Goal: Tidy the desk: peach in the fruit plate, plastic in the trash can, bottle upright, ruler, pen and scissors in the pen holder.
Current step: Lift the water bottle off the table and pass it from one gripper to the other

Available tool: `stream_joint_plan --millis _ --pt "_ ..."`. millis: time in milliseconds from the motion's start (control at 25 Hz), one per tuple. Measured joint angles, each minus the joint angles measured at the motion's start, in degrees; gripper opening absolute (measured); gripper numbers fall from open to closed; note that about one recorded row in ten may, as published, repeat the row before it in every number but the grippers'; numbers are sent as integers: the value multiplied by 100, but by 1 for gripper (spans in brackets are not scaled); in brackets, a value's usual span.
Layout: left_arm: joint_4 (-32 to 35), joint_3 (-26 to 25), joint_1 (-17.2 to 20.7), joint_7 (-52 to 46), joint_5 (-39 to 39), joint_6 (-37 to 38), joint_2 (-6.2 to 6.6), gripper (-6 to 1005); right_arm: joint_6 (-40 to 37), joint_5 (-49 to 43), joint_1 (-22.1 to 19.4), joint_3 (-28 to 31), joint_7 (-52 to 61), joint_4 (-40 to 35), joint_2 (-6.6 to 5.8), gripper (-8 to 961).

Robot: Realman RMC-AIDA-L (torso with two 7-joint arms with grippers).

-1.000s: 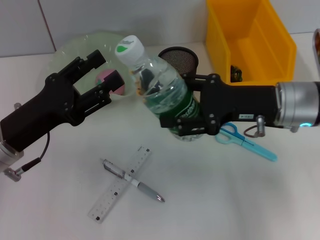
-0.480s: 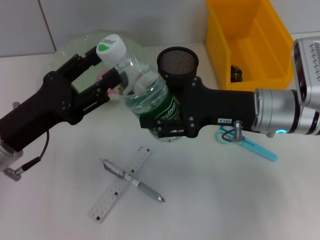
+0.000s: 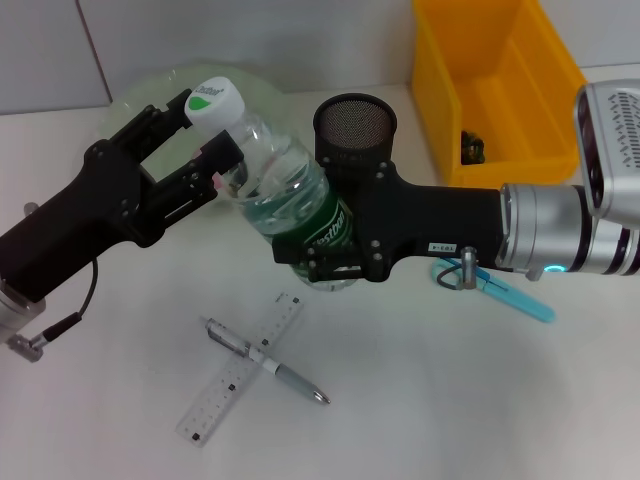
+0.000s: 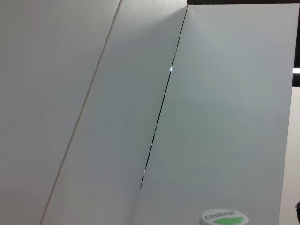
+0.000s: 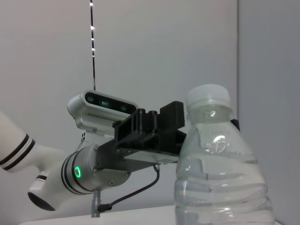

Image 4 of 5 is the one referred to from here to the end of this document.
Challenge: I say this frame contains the clear green-label water bottle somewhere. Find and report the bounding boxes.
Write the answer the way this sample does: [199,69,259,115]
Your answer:
[198,208,250,225]

